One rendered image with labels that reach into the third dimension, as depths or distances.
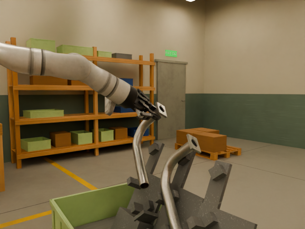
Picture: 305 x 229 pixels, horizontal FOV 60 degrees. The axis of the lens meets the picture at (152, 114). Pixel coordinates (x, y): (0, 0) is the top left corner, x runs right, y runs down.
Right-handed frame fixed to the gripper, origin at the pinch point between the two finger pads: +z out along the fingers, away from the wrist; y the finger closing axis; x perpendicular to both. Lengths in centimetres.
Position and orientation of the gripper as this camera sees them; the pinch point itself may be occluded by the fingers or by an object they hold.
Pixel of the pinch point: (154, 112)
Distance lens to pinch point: 92.2
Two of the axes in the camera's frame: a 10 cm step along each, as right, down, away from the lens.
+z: 7.3, 4.2, 5.4
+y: -1.3, -6.9, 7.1
